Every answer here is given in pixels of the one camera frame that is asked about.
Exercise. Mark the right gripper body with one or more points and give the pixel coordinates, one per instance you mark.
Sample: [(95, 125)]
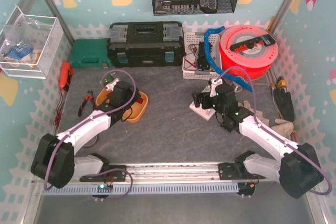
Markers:
[(200, 99)]

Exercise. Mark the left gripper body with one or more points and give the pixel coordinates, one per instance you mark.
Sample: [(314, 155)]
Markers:
[(134, 96)]

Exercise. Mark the white peg board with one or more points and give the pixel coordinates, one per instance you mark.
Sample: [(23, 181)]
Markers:
[(204, 113)]

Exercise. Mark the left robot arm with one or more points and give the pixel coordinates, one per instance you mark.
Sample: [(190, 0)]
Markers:
[(55, 160)]

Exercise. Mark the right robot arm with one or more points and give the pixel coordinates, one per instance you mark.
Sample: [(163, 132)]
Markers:
[(295, 167)]

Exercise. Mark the green pipe fitting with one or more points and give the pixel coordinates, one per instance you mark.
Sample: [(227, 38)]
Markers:
[(107, 79)]

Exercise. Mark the yellow plastic tray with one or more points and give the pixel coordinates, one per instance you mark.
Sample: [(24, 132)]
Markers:
[(131, 115)]

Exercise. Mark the black plate assembly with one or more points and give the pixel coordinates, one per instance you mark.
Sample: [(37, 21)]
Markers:
[(202, 63)]

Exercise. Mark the red filament spool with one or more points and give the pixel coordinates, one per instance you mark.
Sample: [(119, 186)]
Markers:
[(256, 61)]

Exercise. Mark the green tool case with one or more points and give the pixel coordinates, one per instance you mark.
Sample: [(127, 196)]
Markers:
[(90, 53)]

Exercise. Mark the black toolbox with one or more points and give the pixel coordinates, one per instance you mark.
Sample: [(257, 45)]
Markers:
[(146, 44)]

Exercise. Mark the orange multimeter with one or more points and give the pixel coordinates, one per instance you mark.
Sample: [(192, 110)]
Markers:
[(66, 74)]

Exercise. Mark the black rubber glove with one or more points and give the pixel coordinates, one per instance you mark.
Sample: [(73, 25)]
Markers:
[(284, 104)]

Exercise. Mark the white perforated basket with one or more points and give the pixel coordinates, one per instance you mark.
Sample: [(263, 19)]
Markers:
[(194, 64)]

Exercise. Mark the beige work glove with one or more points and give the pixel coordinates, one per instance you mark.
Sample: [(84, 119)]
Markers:
[(281, 126)]

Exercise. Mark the black power strip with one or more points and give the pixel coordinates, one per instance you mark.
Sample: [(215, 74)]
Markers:
[(264, 40)]

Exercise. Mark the clear acrylic box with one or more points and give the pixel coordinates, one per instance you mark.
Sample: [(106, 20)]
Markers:
[(29, 44)]

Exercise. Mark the orange handled pliers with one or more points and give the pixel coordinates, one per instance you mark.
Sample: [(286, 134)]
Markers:
[(91, 99)]

